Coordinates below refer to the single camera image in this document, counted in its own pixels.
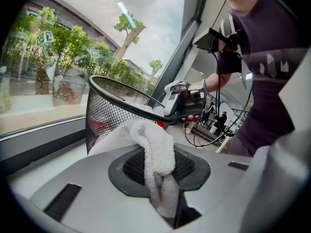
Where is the dark grey building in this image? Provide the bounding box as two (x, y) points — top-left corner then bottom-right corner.
(21, 0), (122, 55)

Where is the person's purple shirt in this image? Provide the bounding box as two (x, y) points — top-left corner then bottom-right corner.
(216, 0), (309, 155)

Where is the white metal rack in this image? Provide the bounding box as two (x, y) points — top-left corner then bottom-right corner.
(216, 120), (245, 154)

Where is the small street tree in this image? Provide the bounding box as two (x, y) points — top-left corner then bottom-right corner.
(148, 59), (163, 82)

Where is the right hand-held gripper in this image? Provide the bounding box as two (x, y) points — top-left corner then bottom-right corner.
(164, 80), (207, 118)

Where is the black cable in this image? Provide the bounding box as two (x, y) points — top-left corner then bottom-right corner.
(213, 51), (223, 131)

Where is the chest-mounted screen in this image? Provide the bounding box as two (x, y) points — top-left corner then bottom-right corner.
(193, 28), (221, 52)

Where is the person's right forearm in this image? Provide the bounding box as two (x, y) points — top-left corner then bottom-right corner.
(205, 72), (231, 99)

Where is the pruned street tree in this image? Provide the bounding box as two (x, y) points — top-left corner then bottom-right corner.
(113, 13), (146, 60)

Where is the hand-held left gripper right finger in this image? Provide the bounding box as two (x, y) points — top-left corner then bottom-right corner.
(172, 146), (211, 192)

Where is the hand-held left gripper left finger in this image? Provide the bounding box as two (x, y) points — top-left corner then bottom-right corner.
(108, 147), (151, 199)

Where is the person's right hand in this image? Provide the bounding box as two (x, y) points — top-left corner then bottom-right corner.
(181, 114), (200, 123)

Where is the black mesh waste bin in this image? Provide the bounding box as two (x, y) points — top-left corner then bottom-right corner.
(85, 75), (182, 155)

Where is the white cloth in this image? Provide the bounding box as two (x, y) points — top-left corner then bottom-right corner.
(87, 119), (180, 218)

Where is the green hedge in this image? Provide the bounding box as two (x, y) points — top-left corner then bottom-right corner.
(0, 8), (156, 97)

